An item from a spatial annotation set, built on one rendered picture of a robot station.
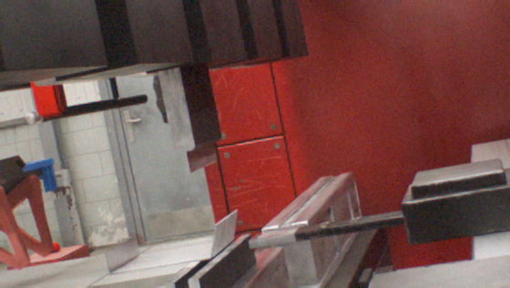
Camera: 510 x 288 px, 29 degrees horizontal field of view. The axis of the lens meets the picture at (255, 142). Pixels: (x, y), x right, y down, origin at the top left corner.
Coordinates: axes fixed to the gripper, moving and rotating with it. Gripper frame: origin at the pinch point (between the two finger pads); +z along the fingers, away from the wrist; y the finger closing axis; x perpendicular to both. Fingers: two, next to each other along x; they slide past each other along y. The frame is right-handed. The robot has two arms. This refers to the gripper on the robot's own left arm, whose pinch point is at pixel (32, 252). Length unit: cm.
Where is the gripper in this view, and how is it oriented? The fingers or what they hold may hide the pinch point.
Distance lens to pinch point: 100.5
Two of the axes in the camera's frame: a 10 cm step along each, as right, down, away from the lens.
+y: 2.2, -1.1, 9.7
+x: -7.4, 6.3, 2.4
